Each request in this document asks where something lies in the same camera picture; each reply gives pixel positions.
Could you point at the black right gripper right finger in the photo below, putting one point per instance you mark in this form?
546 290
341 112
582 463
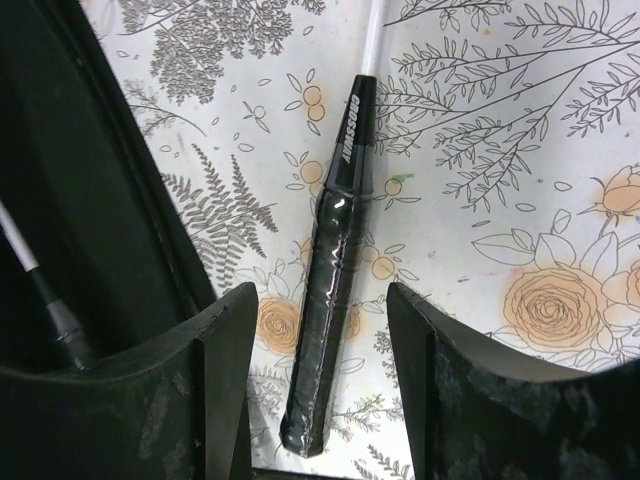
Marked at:
477 409

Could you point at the floral patterned table mat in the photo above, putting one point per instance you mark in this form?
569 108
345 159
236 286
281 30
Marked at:
506 186

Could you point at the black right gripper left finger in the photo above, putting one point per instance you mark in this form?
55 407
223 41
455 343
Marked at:
174 407

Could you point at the white strung badminton racket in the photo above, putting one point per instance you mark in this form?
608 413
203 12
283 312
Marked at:
70 335

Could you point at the white unstrung badminton racket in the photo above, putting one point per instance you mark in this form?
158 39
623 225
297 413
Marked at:
340 227

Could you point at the black sport racket cover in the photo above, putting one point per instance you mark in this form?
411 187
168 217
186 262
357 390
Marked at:
82 186

